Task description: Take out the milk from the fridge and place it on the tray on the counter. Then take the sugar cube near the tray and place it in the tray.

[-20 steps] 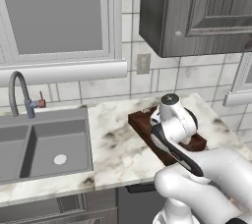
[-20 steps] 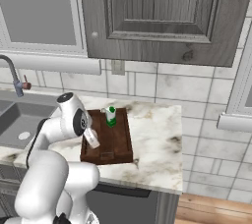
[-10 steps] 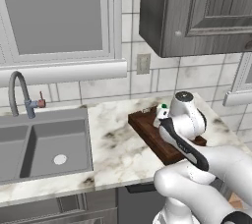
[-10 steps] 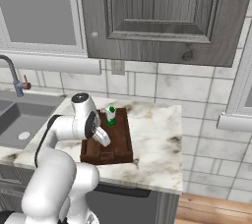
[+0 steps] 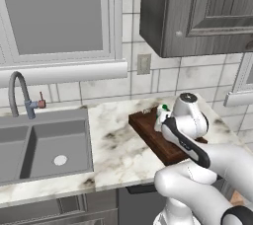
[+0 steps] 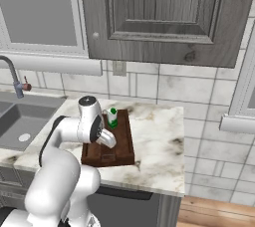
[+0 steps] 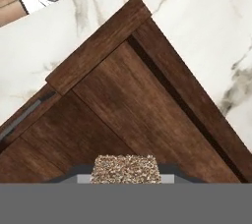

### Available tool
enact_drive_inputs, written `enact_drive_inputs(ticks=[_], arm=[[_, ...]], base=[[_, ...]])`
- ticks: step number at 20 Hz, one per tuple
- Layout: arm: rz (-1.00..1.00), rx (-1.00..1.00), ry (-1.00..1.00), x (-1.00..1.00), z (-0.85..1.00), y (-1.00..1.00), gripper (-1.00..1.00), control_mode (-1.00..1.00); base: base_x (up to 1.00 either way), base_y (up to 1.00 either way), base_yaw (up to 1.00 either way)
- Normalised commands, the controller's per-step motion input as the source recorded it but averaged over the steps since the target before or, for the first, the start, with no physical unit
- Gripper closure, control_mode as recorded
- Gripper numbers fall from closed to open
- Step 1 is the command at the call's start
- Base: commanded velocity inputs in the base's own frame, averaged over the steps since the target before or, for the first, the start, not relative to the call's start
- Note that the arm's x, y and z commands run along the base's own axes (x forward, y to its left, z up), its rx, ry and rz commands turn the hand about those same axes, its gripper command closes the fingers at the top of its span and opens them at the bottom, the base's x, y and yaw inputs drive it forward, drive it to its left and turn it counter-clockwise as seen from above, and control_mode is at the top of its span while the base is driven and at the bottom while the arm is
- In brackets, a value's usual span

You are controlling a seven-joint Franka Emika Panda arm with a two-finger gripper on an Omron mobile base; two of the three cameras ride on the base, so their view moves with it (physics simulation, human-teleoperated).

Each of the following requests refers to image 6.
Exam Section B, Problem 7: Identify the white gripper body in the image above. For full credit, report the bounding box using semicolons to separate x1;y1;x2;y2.
98;128;118;149

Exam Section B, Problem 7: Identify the brown wooden tray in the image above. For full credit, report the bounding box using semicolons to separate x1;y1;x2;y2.
80;109;136;168

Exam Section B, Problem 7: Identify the white and green carton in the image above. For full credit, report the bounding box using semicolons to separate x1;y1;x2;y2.
107;107;120;129

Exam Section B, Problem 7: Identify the dark dishwasher front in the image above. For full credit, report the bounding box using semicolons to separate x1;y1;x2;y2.
87;185;161;227

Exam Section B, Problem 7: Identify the grey sink basin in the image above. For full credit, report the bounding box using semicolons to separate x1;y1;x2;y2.
0;91;68;152

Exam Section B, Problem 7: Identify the white window sill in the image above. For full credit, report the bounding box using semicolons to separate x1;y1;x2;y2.
218;113;255;135
0;53;104;77

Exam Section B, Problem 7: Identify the grey base cupboard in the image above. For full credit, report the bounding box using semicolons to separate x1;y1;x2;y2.
0;165;44;209

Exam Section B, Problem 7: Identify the grey curved tap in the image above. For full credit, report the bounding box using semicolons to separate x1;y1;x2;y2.
0;55;25;100

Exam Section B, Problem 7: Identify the grey wooden cupboard door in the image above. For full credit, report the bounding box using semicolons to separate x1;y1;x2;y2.
79;0;255;69

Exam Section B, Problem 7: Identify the white framed window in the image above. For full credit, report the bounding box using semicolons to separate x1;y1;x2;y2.
0;0;90;57
228;18;255;117

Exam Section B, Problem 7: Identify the grey wall socket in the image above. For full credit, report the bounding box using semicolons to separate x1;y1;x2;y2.
112;60;128;77

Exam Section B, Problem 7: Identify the red tap handle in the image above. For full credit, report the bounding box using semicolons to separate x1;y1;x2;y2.
21;76;33;93

